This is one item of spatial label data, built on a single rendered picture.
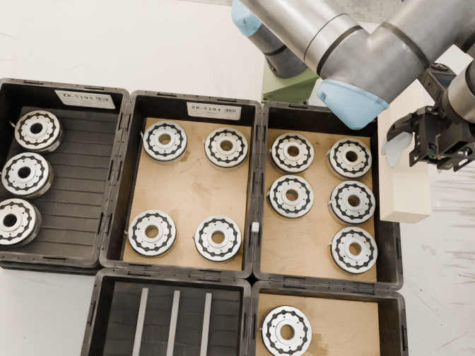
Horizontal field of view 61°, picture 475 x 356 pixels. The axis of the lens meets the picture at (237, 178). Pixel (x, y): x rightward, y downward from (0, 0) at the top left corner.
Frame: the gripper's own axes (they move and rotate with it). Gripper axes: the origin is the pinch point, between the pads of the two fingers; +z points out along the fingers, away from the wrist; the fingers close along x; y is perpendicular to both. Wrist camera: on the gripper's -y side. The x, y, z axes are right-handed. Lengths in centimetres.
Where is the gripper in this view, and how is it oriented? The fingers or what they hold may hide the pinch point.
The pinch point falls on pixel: (405, 150)
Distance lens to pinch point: 77.4
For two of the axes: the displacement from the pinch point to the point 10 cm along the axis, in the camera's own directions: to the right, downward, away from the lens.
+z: -0.5, 3.4, 9.4
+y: -1.0, 9.3, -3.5
